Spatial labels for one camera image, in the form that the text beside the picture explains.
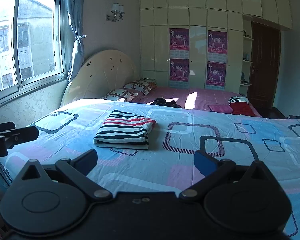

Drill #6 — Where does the striped knit sweater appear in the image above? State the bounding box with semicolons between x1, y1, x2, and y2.
94;110;156;150

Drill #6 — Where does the black clothes pile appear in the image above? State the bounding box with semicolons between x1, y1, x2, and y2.
151;98;182;108

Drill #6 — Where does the magenta folded garment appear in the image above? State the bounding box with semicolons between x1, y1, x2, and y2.
208;105;234;114

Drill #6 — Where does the red folded garment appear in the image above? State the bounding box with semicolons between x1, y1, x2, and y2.
230;102;256;117

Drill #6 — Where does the light blue patterned bedsheet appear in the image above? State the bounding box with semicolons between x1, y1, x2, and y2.
0;99;300;239

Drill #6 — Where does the black white striped garment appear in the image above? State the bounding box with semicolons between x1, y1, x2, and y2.
229;96;249;104

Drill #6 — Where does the pink bed cover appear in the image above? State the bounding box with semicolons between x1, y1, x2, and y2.
131;87;261;118

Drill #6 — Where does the patterned pillow near headboard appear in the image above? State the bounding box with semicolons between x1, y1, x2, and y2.
101;89;138;102

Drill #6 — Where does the cream round headboard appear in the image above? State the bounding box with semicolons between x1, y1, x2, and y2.
61;49;140;107

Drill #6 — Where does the patterned pillow far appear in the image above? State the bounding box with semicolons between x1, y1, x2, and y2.
123;80;157;95

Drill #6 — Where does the cream wardrobe with posters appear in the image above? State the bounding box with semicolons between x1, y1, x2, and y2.
140;0;293;93

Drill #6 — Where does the dark wooden door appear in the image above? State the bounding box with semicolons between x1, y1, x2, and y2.
248;22;281;109

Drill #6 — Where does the grey blue curtain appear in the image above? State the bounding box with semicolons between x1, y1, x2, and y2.
64;0;86;82

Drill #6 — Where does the window with metal frame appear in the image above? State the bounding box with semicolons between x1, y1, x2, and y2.
0;0;66;104

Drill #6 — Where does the wall lamp sconce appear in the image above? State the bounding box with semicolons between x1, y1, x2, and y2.
106;3;125;22

